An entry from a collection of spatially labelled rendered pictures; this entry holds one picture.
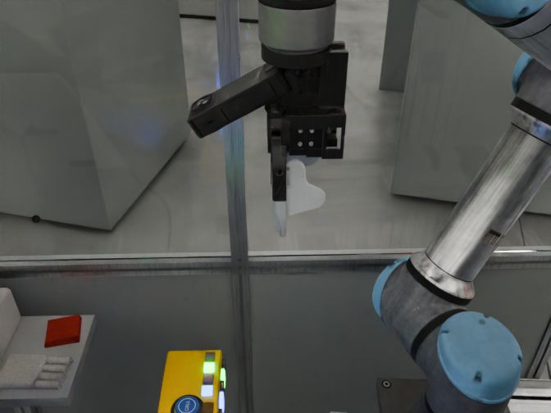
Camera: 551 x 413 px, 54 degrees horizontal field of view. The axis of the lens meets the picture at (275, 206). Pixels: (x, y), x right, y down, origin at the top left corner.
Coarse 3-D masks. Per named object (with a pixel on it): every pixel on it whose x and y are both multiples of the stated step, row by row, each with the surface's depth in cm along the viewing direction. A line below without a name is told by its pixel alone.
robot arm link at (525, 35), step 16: (464, 0) 41; (480, 0) 39; (496, 0) 38; (512, 0) 38; (528, 0) 39; (544, 0) 40; (480, 16) 45; (496, 16) 44; (512, 16) 40; (528, 16) 43; (544, 16) 43; (512, 32) 45; (528, 32) 45; (544, 32) 45; (528, 48) 48; (544, 48) 47; (544, 64) 51
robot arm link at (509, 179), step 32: (544, 96) 72; (512, 128) 77; (544, 128) 72; (512, 160) 76; (544, 160) 74; (480, 192) 79; (512, 192) 76; (448, 224) 83; (480, 224) 79; (512, 224) 80; (416, 256) 86; (448, 256) 82; (480, 256) 81; (384, 288) 89; (416, 288) 84; (448, 288) 81; (384, 320) 90; (416, 320) 82
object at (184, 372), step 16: (176, 352) 98; (192, 352) 98; (176, 368) 95; (192, 368) 95; (176, 384) 93; (192, 384) 93; (208, 384) 93; (160, 400) 90; (176, 400) 90; (208, 400) 90
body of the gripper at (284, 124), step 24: (264, 48) 53; (336, 48) 55; (288, 72) 54; (312, 72) 54; (336, 72) 54; (288, 96) 55; (312, 96) 56; (336, 96) 55; (288, 120) 56; (312, 120) 55; (336, 120) 55; (288, 144) 56; (312, 144) 58; (336, 144) 58
